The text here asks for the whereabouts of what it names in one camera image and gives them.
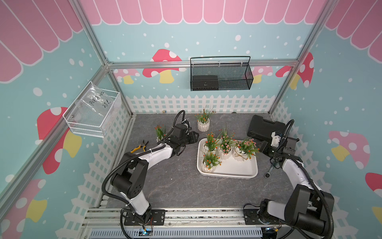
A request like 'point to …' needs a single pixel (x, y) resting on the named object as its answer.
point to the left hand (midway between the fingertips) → (196, 137)
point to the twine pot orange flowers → (209, 162)
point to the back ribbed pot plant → (203, 121)
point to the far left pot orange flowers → (161, 132)
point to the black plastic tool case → (262, 128)
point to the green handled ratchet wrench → (267, 175)
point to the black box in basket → (205, 82)
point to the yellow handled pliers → (143, 145)
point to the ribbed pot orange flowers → (212, 144)
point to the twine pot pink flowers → (244, 150)
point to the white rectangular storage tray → (229, 168)
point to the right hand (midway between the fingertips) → (260, 144)
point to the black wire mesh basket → (221, 73)
